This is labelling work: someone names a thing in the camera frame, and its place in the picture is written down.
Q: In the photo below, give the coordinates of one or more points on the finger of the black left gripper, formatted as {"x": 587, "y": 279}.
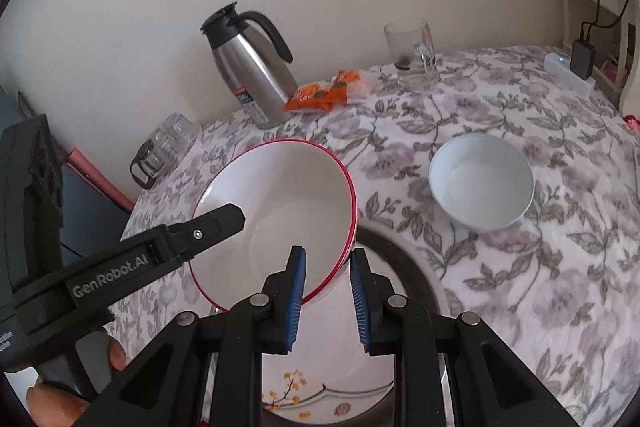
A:
{"x": 190, "y": 238}

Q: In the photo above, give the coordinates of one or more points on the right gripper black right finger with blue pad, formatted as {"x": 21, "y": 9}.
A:
{"x": 446, "y": 365}

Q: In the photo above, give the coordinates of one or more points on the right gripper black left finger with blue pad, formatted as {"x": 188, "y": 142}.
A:
{"x": 208, "y": 366}

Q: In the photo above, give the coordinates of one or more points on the red rimmed strawberry bowl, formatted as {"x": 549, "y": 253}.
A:
{"x": 292, "y": 193}

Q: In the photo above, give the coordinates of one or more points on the stainless steel plate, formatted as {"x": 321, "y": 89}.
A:
{"x": 389, "y": 254}

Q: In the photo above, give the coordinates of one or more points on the white oval plate yellow flowers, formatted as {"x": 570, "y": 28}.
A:
{"x": 327, "y": 378}

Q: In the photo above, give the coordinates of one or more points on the light blue bowl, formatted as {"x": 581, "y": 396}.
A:
{"x": 482, "y": 182}

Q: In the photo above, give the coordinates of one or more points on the person's left hand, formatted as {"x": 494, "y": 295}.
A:
{"x": 51, "y": 407}

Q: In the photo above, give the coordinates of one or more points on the dark blue refrigerator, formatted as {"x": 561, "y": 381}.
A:
{"x": 91, "y": 221}

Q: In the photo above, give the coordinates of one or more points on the grey floral tablecloth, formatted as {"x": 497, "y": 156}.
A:
{"x": 560, "y": 286}

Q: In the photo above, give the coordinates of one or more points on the stainless steel thermos jug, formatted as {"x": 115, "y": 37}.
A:
{"x": 252, "y": 58}

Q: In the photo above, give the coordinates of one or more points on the orange snack packet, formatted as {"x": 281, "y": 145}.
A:
{"x": 348, "y": 87}

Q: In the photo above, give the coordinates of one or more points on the glass mug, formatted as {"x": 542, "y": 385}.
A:
{"x": 412, "y": 52}

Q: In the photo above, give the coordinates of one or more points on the white power strip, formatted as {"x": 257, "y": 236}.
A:
{"x": 559, "y": 67}

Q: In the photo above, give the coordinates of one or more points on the black charger plug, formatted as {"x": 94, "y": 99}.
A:
{"x": 582, "y": 58}

